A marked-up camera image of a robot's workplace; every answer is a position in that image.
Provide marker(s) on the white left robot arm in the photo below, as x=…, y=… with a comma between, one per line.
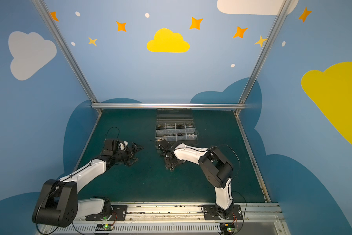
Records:
x=58, y=204

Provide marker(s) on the aluminium frame post right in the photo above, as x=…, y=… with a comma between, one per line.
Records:
x=273, y=33

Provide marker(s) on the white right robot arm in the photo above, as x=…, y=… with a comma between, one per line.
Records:
x=213, y=163

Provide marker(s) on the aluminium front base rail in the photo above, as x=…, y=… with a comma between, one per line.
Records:
x=179, y=219

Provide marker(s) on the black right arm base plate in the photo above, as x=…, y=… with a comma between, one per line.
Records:
x=214, y=212

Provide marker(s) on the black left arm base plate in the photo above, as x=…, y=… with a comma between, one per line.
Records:
x=111, y=213

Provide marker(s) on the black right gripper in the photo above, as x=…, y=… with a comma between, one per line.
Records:
x=168, y=158

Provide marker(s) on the aluminium frame post left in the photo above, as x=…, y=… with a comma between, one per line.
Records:
x=56, y=33

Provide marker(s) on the aluminium frame rail back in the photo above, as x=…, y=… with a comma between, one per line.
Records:
x=166, y=106

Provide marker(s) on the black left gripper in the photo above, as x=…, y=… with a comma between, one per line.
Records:
x=129, y=152

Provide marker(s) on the aluminium frame post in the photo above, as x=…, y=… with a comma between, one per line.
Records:
x=273, y=33
x=56, y=33

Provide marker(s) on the clear plastic organizer box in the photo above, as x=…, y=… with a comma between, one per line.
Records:
x=176, y=126

